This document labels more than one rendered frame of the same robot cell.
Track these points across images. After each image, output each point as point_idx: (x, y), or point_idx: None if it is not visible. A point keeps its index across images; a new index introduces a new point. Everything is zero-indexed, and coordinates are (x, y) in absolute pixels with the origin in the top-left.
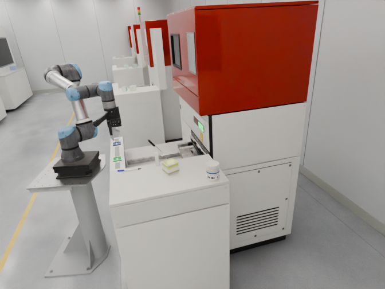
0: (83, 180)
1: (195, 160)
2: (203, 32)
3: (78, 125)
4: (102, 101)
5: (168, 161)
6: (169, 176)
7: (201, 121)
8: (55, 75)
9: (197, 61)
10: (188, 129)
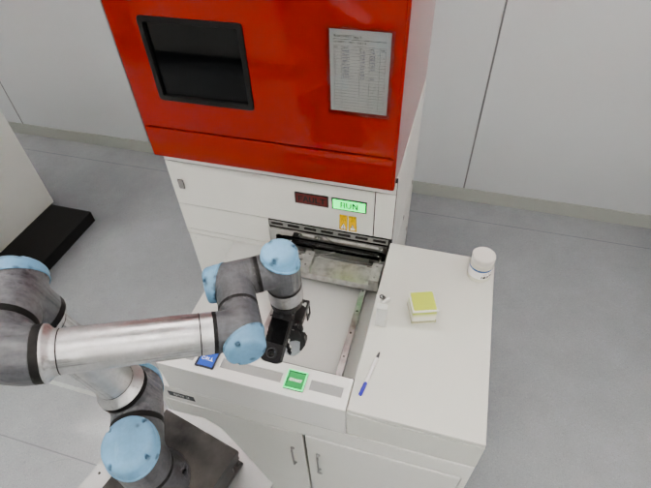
0: (250, 487)
1: (401, 267)
2: (411, 26)
3: (131, 406)
4: (289, 296)
5: (421, 302)
6: (437, 322)
7: (355, 196)
8: (85, 339)
9: (401, 90)
10: (245, 221)
